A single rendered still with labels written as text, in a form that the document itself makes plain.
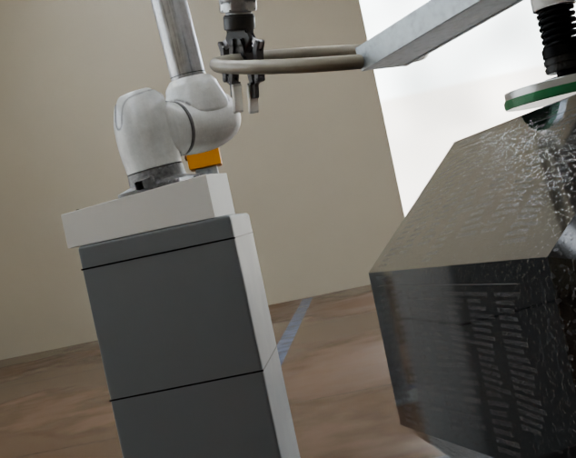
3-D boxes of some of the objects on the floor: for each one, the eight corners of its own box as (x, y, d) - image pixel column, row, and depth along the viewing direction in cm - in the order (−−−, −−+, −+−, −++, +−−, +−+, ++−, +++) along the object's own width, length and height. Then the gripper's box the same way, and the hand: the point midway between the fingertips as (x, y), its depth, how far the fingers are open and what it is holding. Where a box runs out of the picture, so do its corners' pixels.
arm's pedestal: (118, 565, 230) (51, 252, 228) (161, 500, 279) (105, 243, 278) (314, 529, 226) (246, 210, 224) (322, 470, 275) (266, 208, 274)
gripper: (201, 15, 221) (210, 114, 227) (254, 12, 210) (262, 115, 216) (223, 14, 227) (231, 110, 232) (276, 11, 216) (283, 111, 221)
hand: (244, 99), depth 223 cm, fingers closed on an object, 4 cm apart
